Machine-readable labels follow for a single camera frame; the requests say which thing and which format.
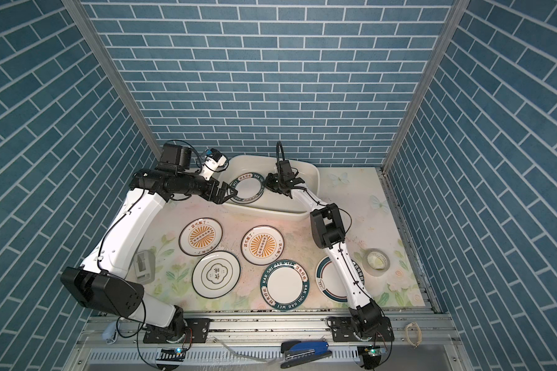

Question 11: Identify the orange sunburst plate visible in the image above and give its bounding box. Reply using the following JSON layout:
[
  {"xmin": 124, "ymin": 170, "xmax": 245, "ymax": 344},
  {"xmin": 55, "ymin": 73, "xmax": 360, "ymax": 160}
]
[
  {"xmin": 179, "ymin": 218, "xmax": 223, "ymax": 257},
  {"xmin": 241, "ymin": 225, "xmax": 286, "ymax": 266}
]

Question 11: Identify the circuit board with led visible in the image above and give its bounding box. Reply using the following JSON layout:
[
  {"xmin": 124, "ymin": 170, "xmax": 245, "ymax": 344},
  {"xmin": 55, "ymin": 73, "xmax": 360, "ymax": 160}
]
[
  {"xmin": 156, "ymin": 348, "xmax": 186, "ymax": 371},
  {"xmin": 357, "ymin": 346, "xmax": 386, "ymax": 370}
]

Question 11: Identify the white plate black clover outline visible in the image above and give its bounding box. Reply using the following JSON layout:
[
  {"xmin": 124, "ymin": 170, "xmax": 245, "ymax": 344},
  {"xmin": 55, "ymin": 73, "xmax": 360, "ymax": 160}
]
[{"xmin": 192, "ymin": 251, "xmax": 241, "ymax": 299}]

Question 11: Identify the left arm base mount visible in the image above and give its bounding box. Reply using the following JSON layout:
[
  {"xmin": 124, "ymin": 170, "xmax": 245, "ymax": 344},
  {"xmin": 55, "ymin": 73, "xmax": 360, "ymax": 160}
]
[{"xmin": 142, "ymin": 318, "xmax": 210, "ymax": 345}]

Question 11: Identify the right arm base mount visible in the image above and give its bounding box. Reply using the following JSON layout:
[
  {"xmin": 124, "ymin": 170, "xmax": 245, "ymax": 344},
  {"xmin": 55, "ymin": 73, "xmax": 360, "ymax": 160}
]
[{"xmin": 325, "ymin": 316, "xmax": 395, "ymax": 343}]

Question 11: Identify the blue black stapler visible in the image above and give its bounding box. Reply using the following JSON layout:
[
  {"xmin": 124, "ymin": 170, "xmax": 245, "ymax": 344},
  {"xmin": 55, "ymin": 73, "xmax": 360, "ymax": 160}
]
[{"xmin": 280, "ymin": 340, "xmax": 333, "ymax": 369}]

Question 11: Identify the clear tape roll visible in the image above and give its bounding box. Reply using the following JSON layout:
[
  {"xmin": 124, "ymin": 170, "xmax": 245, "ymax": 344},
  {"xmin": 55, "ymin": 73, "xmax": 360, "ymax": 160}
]
[{"xmin": 362, "ymin": 249, "xmax": 391, "ymax": 277}]

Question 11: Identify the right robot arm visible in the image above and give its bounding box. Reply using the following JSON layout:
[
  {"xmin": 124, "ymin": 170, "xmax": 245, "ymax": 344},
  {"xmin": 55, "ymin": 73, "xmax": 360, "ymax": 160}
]
[{"xmin": 265, "ymin": 159, "xmax": 385, "ymax": 339}]

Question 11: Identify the centre orange sunburst plate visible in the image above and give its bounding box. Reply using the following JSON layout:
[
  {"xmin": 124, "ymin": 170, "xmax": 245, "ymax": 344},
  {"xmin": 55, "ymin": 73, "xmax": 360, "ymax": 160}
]
[{"xmin": 241, "ymin": 225, "xmax": 286, "ymax": 266}]

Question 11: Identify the left circuit board with LED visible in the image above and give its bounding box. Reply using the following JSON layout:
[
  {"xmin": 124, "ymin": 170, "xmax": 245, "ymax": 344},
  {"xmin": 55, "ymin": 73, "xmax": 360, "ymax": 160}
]
[{"xmin": 156, "ymin": 348, "xmax": 186, "ymax": 371}]

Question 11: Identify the white plastic bin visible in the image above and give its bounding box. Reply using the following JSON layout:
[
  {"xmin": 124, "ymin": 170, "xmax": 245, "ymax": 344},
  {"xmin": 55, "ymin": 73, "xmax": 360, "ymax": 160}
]
[{"xmin": 215, "ymin": 155, "xmax": 322, "ymax": 221}]

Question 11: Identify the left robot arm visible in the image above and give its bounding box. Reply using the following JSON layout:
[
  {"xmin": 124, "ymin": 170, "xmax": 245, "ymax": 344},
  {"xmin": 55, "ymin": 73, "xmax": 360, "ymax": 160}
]
[{"xmin": 60, "ymin": 169, "xmax": 238, "ymax": 338}]

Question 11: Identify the translucent cable on rail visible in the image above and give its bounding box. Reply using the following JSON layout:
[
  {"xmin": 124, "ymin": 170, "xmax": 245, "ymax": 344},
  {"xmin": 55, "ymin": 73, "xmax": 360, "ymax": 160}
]
[{"xmin": 212, "ymin": 337, "xmax": 279, "ymax": 365}]

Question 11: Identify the left orange sunburst plate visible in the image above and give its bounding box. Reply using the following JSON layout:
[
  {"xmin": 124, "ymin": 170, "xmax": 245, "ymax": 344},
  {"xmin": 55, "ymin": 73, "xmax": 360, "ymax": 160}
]
[{"xmin": 179, "ymin": 218, "xmax": 223, "ymax": 257}]

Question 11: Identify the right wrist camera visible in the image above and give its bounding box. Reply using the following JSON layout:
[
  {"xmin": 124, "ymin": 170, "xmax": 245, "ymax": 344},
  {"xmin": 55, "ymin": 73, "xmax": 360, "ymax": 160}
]
[{"xmin": 277, "ymin": 160, "xmax": 294, "ymax": 179}]

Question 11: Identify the light blue small device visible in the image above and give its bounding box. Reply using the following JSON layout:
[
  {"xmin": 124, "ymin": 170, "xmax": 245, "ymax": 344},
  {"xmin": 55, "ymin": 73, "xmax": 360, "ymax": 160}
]
[{"xmin": 101, "ymin": 321, "xmax": 119, "ymax": 345}]

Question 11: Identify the small plate green lettered rim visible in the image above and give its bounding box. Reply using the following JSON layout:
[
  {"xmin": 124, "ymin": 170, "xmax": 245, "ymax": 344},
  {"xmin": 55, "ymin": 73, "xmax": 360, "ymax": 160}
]
[{"xmin": 230, "ymin": 173, "xmax": 266, "ymax": 205}]

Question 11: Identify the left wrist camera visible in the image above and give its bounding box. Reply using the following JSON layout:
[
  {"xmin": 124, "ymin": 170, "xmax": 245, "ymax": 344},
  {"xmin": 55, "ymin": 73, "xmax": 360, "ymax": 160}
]
[{"xmin": 201, "ymin": 148, "xmax": 228, "ymax": 180}]

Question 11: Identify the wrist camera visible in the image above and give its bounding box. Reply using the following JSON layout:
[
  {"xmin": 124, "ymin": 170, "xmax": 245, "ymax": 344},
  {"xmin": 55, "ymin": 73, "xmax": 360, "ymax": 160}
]
[
  {"xmin": 277, "ymin": 160, "xmax": 294, "ymax": 179},
  {"xmin": 201, "ymin": 148, "xmax": 228, "ymax": 180}
]

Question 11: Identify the grey rectangular device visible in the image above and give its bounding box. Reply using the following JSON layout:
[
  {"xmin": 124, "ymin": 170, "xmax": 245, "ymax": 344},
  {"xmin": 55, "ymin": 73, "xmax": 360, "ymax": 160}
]
[{"xmin": 134, "ymin": 250, "xmax": 156, "ymax": 285}]

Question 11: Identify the right circuit board with LED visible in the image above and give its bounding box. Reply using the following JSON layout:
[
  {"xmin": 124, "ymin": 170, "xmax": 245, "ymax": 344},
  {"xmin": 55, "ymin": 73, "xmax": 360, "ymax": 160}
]
[{"xmin": 357, "ymin": 346, "xmax": 386, "ymax": 370}]

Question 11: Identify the large plate green lettered rim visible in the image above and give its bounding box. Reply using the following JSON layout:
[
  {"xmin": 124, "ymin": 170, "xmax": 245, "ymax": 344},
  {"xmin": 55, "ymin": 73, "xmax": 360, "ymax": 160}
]
[{"xmin": 259, "ymin": 260, "xmax": 310, "ymax": 312}]

